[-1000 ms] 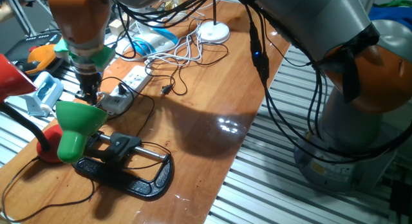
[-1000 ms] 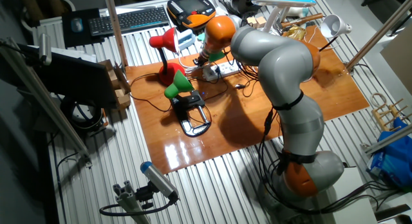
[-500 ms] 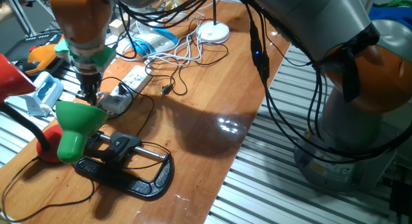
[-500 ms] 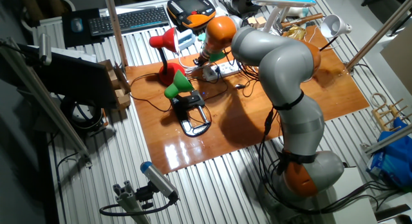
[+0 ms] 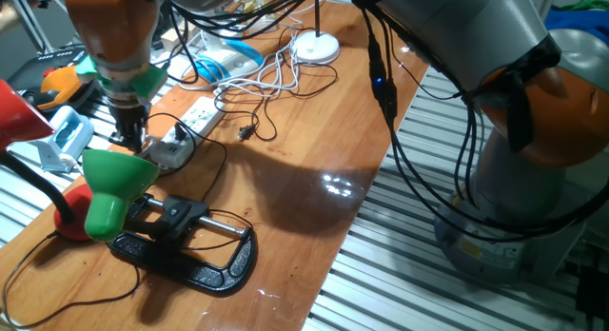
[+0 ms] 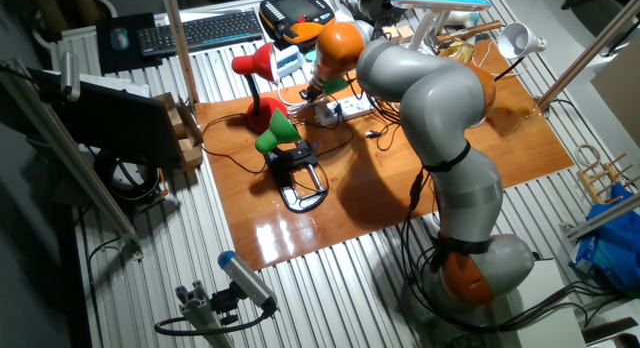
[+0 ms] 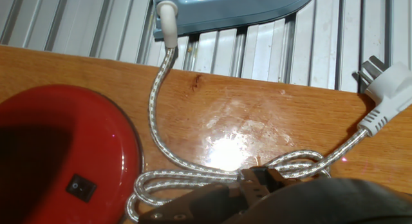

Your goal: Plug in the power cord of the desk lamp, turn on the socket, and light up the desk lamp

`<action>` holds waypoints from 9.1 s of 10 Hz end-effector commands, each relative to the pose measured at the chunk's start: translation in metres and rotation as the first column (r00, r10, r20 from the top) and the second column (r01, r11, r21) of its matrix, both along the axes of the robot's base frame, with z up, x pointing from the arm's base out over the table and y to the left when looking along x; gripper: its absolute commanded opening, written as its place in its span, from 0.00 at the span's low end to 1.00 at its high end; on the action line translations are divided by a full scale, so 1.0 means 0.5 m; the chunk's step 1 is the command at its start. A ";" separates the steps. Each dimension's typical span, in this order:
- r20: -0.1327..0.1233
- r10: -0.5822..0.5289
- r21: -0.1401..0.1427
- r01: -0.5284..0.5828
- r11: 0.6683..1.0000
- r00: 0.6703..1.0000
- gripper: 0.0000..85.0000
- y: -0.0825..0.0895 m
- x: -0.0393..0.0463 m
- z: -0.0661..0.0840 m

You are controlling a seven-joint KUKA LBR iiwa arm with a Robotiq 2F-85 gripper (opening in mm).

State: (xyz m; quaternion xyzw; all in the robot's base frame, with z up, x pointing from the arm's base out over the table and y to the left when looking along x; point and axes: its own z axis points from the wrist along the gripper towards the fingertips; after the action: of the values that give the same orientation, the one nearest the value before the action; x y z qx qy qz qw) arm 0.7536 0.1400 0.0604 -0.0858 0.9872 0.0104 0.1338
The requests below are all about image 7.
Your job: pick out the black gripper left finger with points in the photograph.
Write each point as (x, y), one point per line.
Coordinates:
(193, 208)

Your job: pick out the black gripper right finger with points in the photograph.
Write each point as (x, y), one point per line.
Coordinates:
(286, 183)

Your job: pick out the red desk lamp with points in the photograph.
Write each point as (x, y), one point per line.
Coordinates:
(96, 137)

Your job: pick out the light blue clothes iron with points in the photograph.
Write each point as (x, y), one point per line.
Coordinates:
(241, 11)

